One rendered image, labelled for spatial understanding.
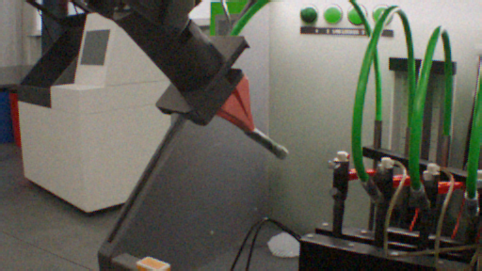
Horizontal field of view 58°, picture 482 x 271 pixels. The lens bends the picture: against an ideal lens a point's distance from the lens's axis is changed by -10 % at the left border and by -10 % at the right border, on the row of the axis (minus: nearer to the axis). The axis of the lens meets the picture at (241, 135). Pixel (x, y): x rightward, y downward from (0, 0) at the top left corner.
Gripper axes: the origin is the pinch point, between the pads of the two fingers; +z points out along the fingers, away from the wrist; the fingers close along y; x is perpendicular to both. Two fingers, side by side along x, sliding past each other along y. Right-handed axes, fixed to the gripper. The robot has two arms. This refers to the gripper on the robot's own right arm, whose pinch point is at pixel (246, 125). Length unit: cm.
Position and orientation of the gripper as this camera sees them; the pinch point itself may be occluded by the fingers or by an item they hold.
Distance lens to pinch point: 54.6
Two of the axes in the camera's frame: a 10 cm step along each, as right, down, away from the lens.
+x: -6.5, -1.6, 7.4
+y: 5.4, -7.9, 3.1
